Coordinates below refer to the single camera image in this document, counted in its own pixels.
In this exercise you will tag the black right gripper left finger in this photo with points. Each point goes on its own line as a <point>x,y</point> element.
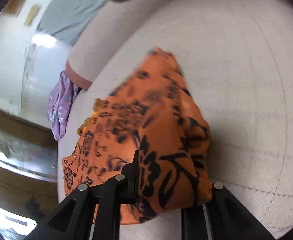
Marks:
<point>97,206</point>

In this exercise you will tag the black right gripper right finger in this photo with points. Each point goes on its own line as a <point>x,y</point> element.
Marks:
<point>223,217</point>

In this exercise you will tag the orange black floral garment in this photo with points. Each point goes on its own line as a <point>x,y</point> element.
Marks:
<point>153,114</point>

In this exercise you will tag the wooden glass-panel wardrobe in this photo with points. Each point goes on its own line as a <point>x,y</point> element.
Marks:
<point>28,162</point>

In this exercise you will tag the purple floral garment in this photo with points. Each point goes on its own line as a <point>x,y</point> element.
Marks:
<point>60,102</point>

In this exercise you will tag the beige quilted bed cover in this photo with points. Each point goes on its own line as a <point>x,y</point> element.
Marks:
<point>237,58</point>

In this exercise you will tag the grey pillow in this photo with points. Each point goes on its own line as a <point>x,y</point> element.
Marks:
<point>65,20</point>

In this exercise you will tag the beige wall switch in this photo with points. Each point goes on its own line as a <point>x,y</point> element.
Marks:
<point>32,14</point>

